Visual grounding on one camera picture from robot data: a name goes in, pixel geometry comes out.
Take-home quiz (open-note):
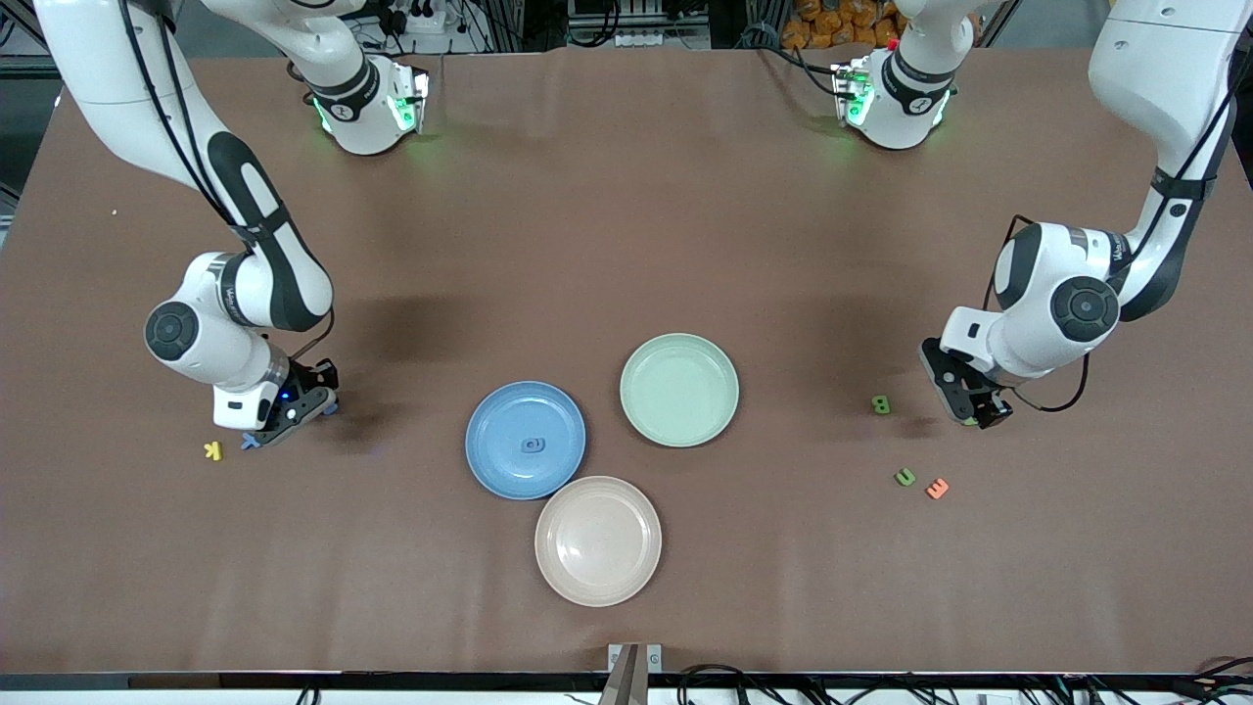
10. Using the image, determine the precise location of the blue plate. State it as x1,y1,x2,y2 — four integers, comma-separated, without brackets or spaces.
465,381,586,501

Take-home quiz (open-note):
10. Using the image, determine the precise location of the green plate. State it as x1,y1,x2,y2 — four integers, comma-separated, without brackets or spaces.
620,333,740,448

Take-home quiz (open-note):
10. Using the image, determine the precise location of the beige plate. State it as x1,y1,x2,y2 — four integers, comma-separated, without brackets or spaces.
534,476,663,608

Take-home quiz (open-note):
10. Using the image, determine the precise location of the stack of orange items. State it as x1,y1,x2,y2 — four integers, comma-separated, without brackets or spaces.
781,0,906,52

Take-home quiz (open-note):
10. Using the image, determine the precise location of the white power strip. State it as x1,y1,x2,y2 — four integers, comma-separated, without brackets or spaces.
387,0,451,35

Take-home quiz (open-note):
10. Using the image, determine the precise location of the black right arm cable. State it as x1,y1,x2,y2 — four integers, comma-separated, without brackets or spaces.
117,0,336,365

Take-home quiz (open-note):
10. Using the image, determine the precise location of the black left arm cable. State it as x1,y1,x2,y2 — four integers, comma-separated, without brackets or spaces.
982,0,1253,412

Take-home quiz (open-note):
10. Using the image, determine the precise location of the black cable bundle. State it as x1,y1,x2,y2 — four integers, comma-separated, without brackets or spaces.
294,664,1253,705

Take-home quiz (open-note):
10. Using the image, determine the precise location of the black arm base cable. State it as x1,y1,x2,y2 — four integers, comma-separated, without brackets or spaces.
754,39,845,99

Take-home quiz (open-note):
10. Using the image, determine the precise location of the metal table edge bracket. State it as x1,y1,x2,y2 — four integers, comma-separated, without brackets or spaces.
599,642,665,705

